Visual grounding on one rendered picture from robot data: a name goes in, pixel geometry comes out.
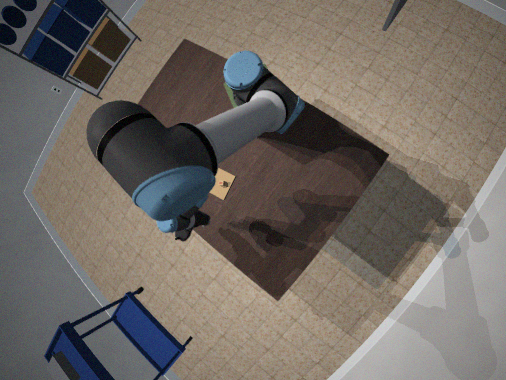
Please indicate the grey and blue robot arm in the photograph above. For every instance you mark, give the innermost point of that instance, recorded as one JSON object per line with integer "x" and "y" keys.
{"x": 164, "y": 169}

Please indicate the tan flat mat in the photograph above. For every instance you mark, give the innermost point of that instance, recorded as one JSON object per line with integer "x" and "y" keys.
{"x": 221, "y": 191}

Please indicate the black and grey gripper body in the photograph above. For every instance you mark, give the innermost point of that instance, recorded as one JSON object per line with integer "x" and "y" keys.
{"x": 199, "y": 218}

